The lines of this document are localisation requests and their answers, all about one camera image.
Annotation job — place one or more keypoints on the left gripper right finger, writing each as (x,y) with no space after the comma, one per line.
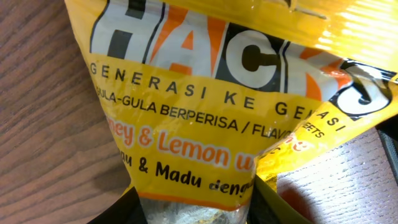
(267,207)

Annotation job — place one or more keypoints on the dark green open box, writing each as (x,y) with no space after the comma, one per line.
(387,131)

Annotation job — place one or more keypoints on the yellow Hacks candy bag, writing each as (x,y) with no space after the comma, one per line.
(202,96)

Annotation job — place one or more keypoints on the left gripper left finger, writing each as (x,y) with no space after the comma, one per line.
(126,210)

